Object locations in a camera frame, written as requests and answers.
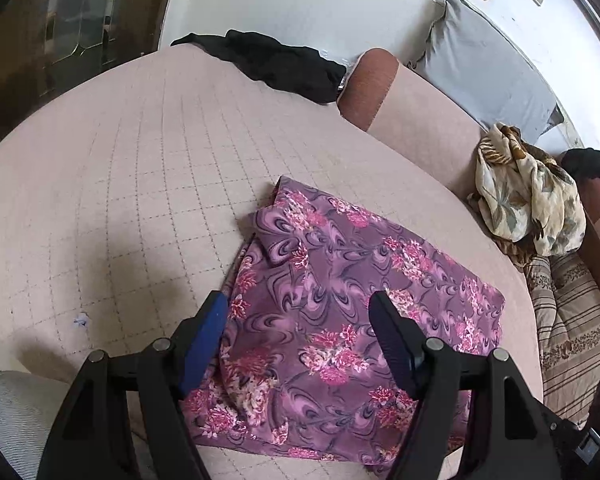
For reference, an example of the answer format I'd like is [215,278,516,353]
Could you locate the black cloth on armrest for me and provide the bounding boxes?
[560,148,600,183]

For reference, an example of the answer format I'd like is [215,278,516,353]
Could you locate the striped beige quilt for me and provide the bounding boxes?
[524,252,600,427]

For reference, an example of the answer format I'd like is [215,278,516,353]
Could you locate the person's jeans legs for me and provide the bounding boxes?
[0,370,70,479]

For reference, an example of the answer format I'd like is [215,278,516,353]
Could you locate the black garment on bed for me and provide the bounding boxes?
[171,29,347,105]

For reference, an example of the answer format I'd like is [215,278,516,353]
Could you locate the wooden glass wardrobe door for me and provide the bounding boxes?
[0,0,166,142]

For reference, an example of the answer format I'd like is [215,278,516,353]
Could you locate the grey pillow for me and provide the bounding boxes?
[412,0,565,144]

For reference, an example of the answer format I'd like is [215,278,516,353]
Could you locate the purple floral long-sleeve shirt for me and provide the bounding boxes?
[182,177,505,472]

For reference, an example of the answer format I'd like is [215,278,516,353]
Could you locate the pink bolster headrest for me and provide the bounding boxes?
[337,48,484,200]

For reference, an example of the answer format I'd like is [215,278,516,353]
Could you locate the beige floral blanket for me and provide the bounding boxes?
[467,122,586,270]

